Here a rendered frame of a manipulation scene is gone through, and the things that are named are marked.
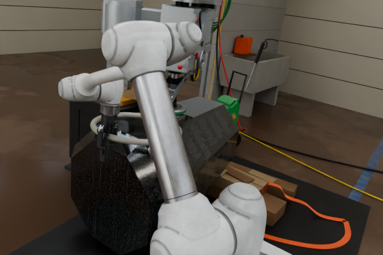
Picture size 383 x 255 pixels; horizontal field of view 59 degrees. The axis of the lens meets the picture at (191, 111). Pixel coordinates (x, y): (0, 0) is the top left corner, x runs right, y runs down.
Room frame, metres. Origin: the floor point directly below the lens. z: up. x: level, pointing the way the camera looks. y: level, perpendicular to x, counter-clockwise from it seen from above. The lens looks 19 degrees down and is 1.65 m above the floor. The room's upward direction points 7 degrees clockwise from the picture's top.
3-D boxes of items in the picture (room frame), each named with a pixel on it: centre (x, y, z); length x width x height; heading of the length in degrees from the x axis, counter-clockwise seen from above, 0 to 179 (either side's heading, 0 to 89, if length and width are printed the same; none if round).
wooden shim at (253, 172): (2.85, -0.73, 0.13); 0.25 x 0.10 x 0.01; 56
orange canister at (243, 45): (5.48, -0.71, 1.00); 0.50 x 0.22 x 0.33; 146
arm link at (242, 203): (0.92, -0.19, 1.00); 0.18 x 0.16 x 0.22; 132
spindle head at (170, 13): (2.41, 0.13, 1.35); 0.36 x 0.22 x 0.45; 168
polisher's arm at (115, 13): (2.91, 0.46, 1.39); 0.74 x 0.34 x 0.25; 99
